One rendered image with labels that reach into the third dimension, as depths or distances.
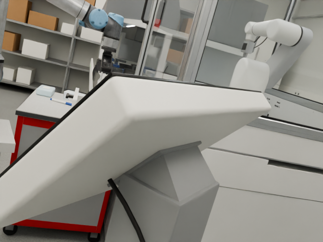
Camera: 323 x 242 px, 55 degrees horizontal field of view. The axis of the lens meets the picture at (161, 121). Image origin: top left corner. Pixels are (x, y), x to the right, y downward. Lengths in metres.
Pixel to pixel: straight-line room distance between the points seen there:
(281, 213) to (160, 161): 0.98
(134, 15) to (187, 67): 1.37
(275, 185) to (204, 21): 0.70
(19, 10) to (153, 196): 5.05
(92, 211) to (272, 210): 1.04
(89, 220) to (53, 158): 1.63
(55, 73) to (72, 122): 5.49
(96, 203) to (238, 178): 0.96
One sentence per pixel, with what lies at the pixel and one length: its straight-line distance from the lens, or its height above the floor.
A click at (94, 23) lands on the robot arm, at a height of 1.26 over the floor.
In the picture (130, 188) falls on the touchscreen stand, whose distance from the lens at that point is 0.52.
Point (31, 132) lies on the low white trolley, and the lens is 1.75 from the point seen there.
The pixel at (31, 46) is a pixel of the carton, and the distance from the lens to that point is 5.35.
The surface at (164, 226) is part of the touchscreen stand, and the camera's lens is 0.50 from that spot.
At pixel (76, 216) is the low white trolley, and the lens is 1.95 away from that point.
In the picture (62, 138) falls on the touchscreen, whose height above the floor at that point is 1.12.
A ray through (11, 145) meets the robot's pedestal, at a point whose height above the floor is 0.75.
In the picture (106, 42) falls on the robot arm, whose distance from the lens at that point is 1.46.
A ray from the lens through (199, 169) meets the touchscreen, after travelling 0.57.
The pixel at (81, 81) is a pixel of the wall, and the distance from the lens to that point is 5.78.
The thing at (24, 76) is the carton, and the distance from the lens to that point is 5.47.
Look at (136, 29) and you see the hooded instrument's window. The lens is 2.37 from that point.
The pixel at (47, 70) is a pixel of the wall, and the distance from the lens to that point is 5.82.
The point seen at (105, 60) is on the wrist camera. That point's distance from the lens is 1.44.
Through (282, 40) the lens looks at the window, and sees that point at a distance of 1.19.
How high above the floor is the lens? 1.23
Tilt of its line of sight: 12 degrees down
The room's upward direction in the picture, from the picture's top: 15 degrees clockwise
